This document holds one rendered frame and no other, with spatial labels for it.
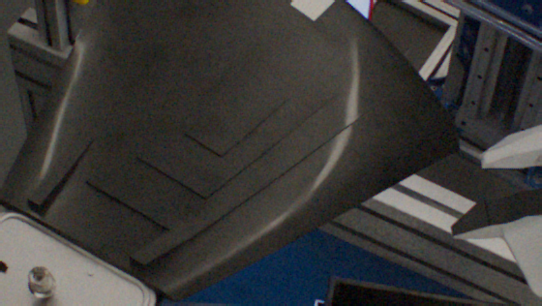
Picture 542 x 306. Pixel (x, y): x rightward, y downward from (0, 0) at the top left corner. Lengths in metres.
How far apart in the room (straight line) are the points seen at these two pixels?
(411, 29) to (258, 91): 1.40
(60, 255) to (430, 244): 0.49
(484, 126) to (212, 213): 1.14
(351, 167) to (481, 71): 1.00
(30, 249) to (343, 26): 0.23
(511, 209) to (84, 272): 0.22
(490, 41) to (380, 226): 0.61
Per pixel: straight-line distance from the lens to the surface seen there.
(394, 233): 0.92
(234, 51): 0.56
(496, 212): 0.54
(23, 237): 0.49
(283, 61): 0.56
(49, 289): 0.46
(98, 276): 0.47
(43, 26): 0.99
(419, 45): 1.91
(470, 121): 1.62
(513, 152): 0.47
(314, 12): 0.60
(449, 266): 0.92
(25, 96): 1.09
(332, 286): 0.82
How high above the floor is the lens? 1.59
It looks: 53 degrees down
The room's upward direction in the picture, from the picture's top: 3 degrees clockwise
